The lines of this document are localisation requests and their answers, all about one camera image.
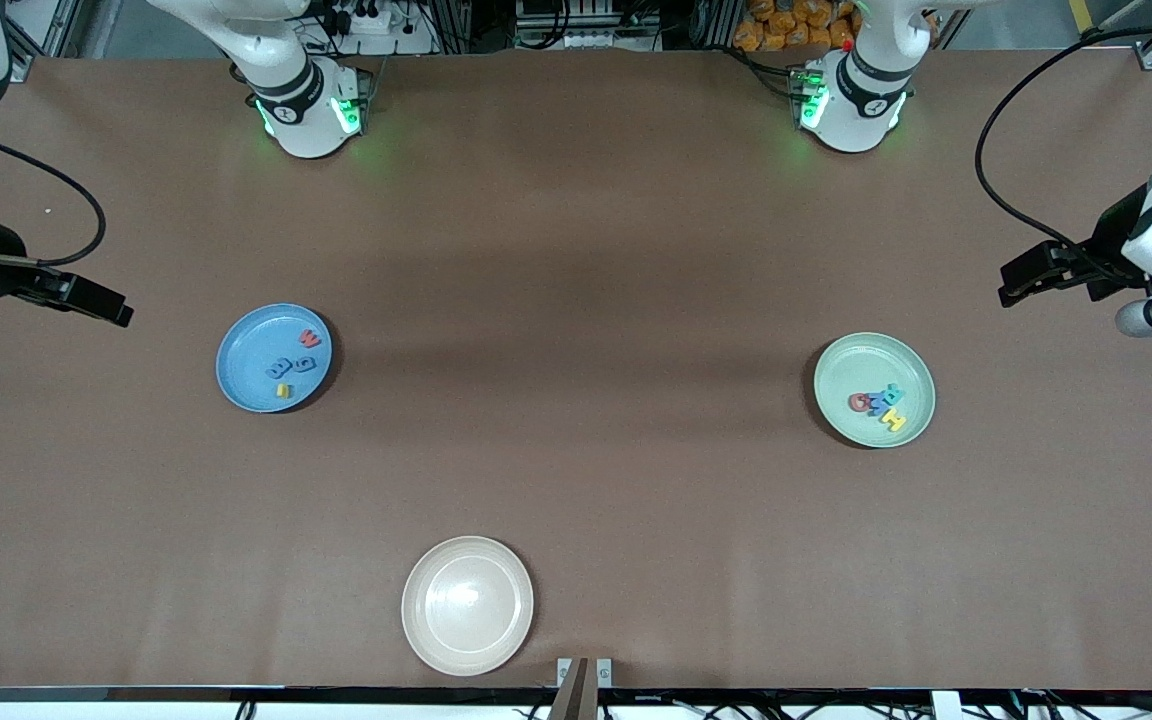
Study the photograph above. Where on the grey equipment rack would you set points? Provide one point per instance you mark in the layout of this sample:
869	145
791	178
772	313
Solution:
586	20

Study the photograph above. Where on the blue lowercase g letter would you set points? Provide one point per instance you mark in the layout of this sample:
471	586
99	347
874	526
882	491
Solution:
301	363

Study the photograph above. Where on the red capital Q letter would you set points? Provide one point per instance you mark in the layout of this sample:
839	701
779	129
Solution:
852	403

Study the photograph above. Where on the blue plate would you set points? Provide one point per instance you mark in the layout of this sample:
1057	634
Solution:
251	350

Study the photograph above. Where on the white power strip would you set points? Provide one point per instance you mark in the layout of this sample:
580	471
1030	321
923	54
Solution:
386	45

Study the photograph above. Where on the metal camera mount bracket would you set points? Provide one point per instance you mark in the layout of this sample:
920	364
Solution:
576	690

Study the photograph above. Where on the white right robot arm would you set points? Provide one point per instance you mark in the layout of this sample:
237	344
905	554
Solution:
306	120

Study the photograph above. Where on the blue capital W letter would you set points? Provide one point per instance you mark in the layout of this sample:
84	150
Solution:
877	405

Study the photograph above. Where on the orange packaged goods pile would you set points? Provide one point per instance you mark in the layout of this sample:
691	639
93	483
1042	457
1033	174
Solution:
786	25

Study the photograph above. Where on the yellow capital H letter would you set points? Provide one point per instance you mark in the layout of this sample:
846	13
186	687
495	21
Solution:
893	420

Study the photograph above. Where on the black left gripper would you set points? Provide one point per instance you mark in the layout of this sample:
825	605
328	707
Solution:
1108	247

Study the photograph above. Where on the beige plate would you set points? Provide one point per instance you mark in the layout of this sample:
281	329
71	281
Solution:
466	605

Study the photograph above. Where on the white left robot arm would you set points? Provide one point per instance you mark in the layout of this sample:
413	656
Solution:
861	110

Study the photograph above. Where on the teal capital R letter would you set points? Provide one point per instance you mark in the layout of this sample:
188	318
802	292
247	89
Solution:
898	390

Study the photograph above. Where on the blue lowercase m letter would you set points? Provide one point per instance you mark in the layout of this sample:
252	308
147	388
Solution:
273	371

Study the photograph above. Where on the pinkish red lowercase w letter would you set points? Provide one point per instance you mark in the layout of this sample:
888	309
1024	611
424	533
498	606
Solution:
310	339

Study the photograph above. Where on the pale green plate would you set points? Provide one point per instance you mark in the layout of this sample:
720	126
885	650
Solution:
856	365

